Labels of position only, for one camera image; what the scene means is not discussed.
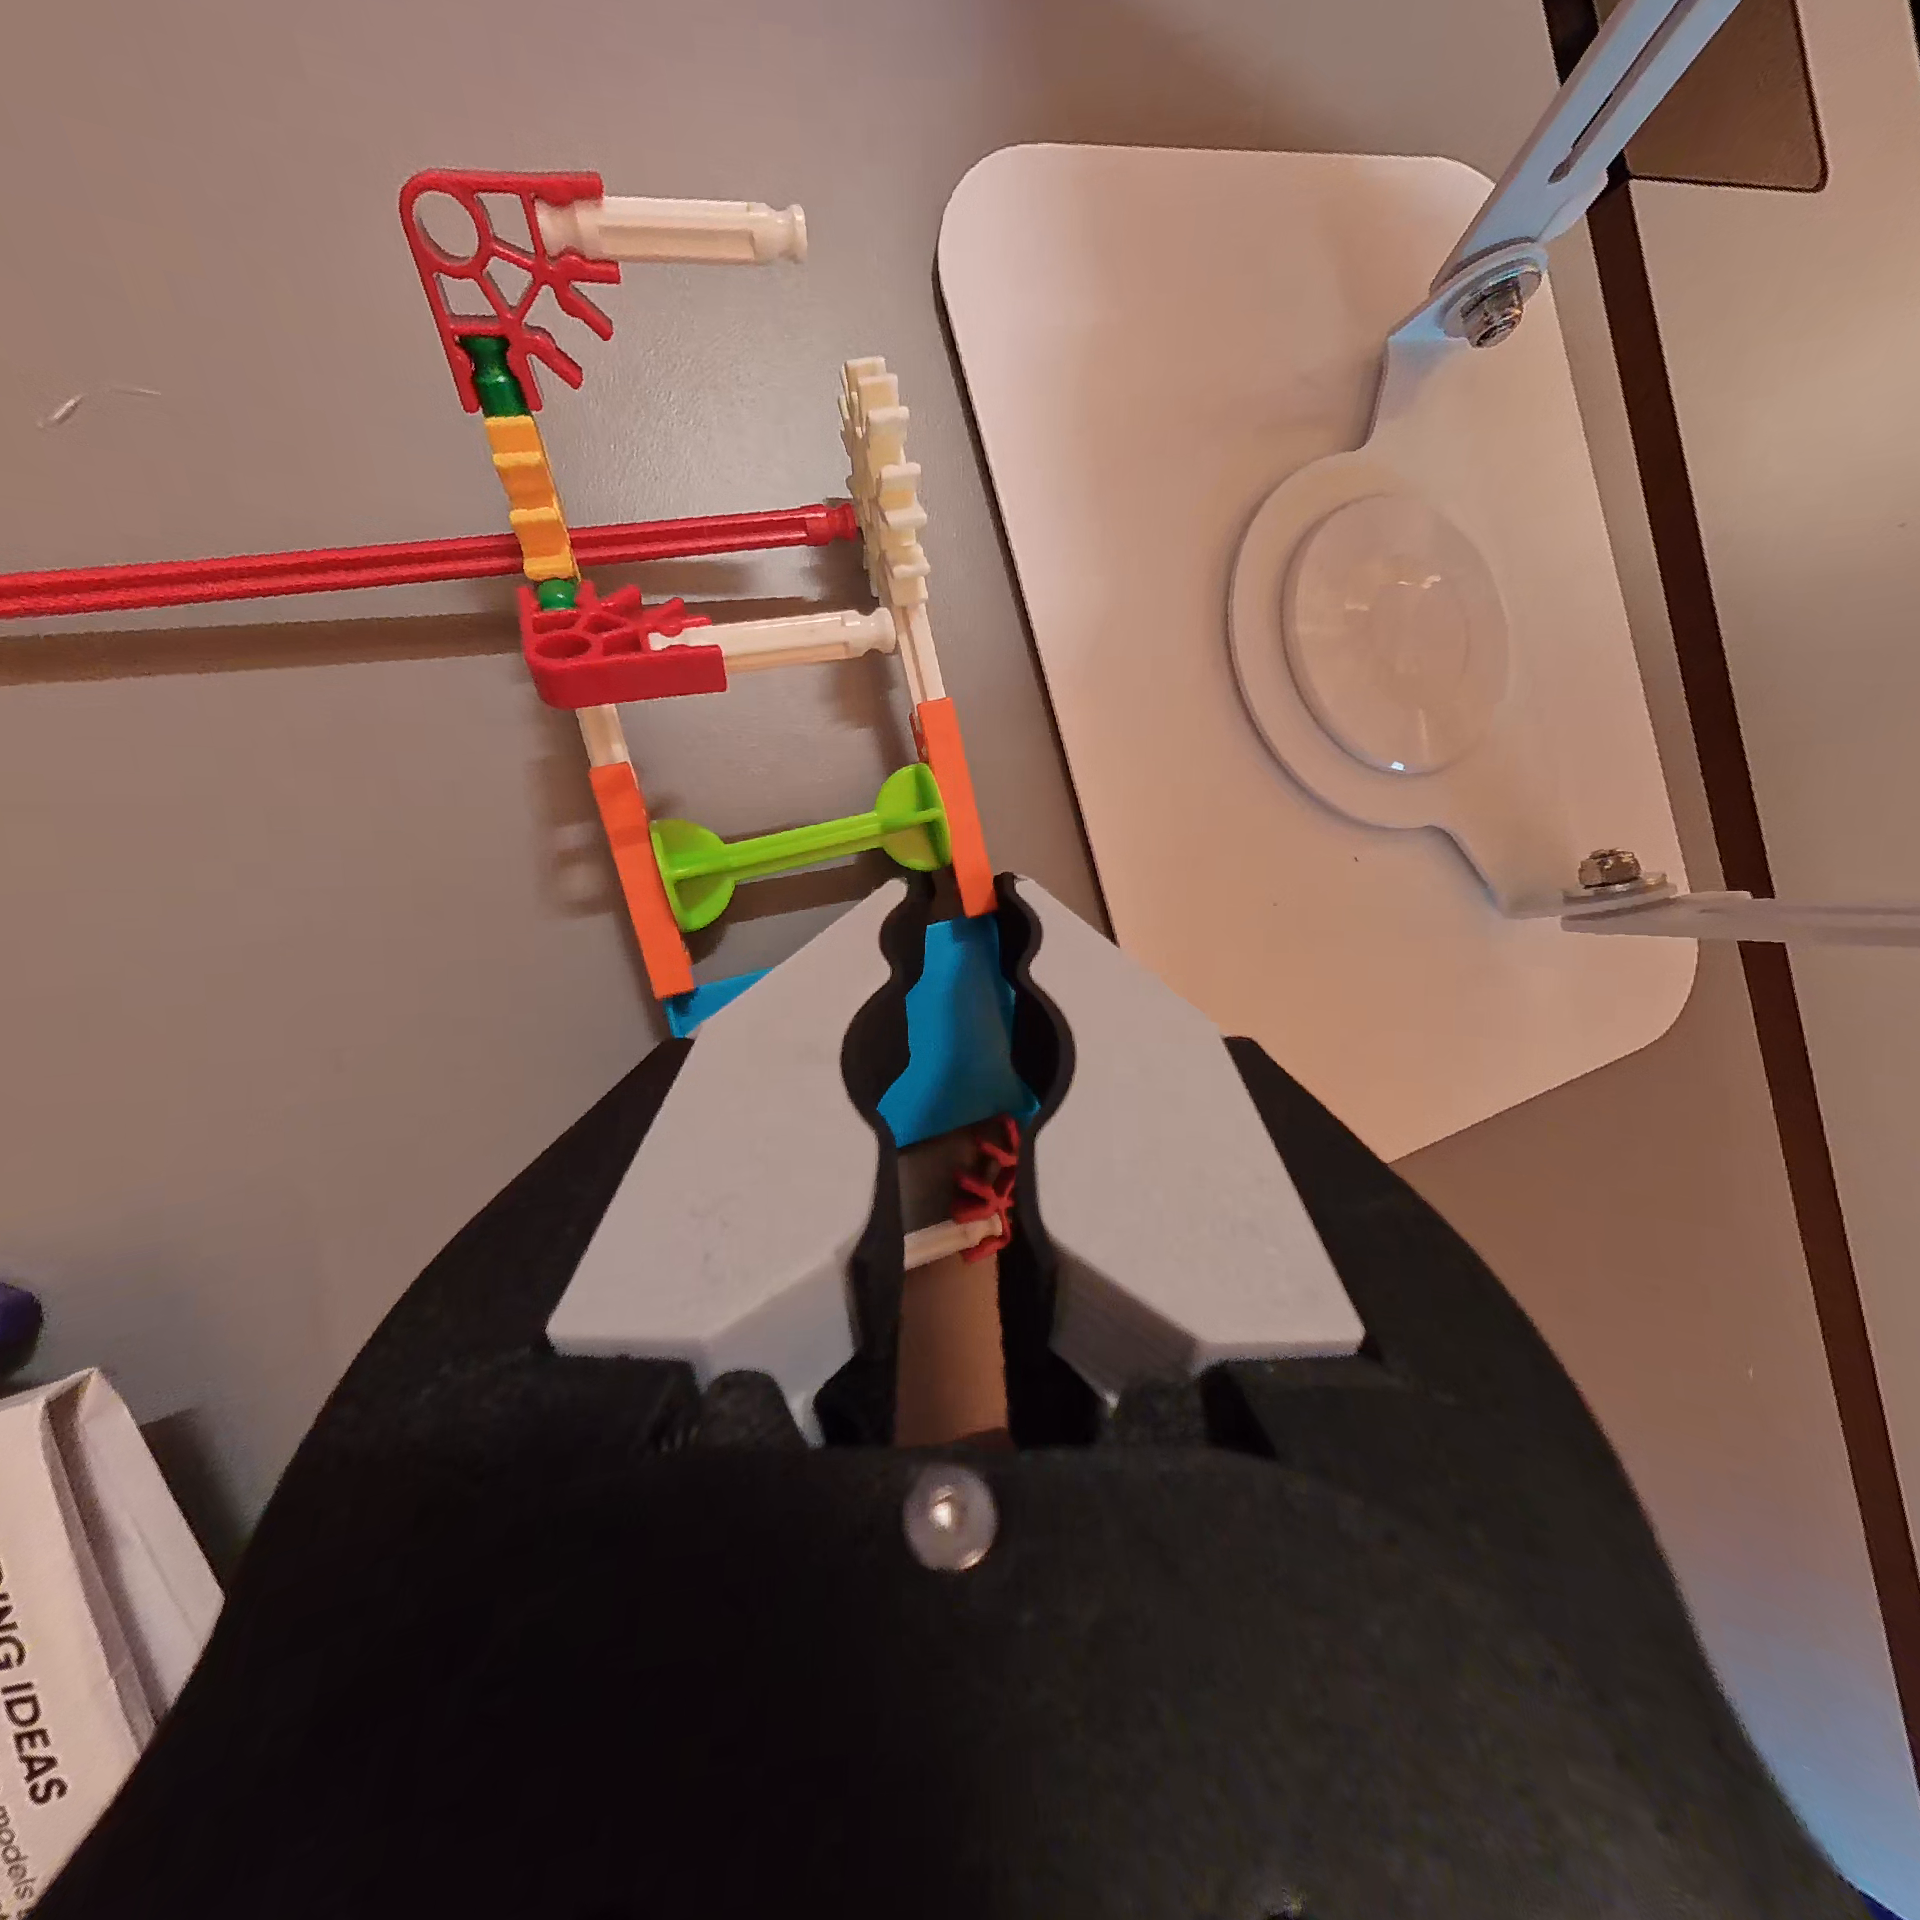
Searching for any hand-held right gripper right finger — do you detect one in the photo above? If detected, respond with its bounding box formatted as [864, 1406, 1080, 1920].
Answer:
[991, 870, 1369, 1449]

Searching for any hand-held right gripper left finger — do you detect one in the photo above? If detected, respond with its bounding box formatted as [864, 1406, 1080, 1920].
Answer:
[544, 877, 913, 1449]

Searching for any colourful toy construction model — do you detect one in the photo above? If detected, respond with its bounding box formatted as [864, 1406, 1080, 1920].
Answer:
[0, 166, 1052, 1277]

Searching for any white toy rod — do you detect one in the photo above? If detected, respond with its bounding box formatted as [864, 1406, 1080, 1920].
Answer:
[533, 195, 809, 272]
[717, 603, 897, 676]

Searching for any instruction booklet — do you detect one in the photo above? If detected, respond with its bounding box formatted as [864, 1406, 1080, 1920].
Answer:
[0, 1366, 225, 1920]

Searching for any white metal stand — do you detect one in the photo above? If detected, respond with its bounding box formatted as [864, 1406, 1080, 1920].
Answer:
[937, 0, 1920, 1163]

